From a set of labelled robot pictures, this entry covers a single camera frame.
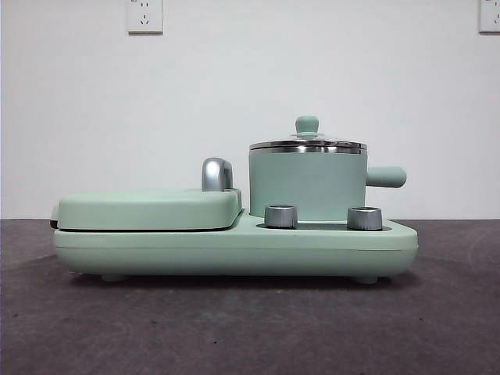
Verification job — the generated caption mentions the glass pot lid green knob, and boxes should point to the glass pot lid green knob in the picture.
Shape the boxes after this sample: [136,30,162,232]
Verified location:
[249,115,368,152]

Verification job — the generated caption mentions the silver control knob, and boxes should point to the silver control knob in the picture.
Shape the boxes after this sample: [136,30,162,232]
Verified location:
[347,205,383,230]
[264,204,297,228]

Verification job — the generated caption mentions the mint green breakfast machine base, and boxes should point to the mint green breakfast machine base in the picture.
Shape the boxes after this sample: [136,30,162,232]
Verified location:
[53,209,418,283]

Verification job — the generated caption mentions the mint green pot with handle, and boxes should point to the mint green pot with handle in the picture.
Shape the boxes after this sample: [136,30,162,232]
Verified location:
[248,143,409,219]

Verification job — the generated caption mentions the mint green grill lid chrome handle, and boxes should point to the mint green grill lid chrome handle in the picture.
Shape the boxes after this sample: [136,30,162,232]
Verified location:
[49,157,243,231]

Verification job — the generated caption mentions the white wall outlet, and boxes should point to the white wall outlet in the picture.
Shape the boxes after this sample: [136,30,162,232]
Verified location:
[479,0,500,34]
[127,0,164,35]

